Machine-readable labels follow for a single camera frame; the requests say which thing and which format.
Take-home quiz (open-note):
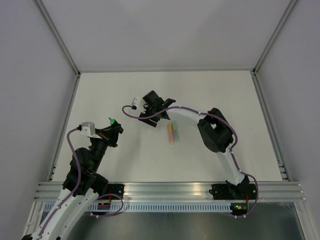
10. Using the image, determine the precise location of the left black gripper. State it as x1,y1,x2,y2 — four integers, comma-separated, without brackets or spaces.
90,123,121,171

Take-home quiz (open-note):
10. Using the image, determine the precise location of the black green-tipped highlighter pen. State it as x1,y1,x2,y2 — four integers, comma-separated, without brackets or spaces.
108,117,116,125

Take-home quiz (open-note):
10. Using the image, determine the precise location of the light green pen cap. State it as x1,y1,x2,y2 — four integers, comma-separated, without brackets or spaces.
172,121,178,132

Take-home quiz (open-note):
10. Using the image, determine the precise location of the orange highlighter pen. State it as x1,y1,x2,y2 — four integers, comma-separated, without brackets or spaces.
168,130,175,145

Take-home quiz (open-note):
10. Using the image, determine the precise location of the light green highlighter pen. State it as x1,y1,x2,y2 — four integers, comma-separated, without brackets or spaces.
173,130,180,145

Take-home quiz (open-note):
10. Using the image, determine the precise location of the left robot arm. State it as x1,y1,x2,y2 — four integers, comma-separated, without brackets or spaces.
23,118,125,240

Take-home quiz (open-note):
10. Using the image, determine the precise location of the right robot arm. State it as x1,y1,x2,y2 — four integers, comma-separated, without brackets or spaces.
132,90,250,200

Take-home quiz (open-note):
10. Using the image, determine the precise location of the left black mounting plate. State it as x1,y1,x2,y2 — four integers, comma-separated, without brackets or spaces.
106,183,125,201

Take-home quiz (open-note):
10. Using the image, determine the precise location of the black mounting plate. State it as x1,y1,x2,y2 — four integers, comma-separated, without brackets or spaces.
208,183,258,200
106,183,125,201

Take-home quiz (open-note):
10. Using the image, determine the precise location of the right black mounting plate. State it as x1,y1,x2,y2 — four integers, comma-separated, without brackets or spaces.
208,183,258,200

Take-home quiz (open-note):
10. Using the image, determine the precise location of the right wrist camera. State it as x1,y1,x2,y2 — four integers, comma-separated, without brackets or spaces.
131,97,144,112

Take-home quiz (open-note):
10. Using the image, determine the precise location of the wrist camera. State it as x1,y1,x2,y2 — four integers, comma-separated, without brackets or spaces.
131,97,144,112
80,121,96,138

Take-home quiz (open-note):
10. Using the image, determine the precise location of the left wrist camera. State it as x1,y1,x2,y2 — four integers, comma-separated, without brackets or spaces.
80,121,96,138

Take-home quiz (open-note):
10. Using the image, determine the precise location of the white slotted cable duct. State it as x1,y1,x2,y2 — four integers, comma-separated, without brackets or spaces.
43,201,232,213

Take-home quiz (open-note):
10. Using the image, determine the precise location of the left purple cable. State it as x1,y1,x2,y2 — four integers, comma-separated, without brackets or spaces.
37,126,125,240

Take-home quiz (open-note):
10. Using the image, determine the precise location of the purple cable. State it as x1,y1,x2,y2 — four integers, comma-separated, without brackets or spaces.
121,104,260,219
37,126,125,240

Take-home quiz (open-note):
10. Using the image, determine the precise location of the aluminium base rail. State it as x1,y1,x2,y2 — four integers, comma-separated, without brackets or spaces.
33,181,307,202

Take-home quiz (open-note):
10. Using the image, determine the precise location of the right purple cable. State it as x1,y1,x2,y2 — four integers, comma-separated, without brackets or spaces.
121,104,260,219

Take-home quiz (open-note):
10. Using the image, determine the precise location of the left aluminium frame post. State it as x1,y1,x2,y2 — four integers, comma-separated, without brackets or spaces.
32,0,81,182

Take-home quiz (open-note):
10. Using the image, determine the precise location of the aluminium frame post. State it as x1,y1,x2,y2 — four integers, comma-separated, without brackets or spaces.
250,0,299,182
32,0,81,182

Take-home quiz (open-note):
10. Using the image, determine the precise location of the right aluminium frame post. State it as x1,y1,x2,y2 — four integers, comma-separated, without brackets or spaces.
250,0,299,182

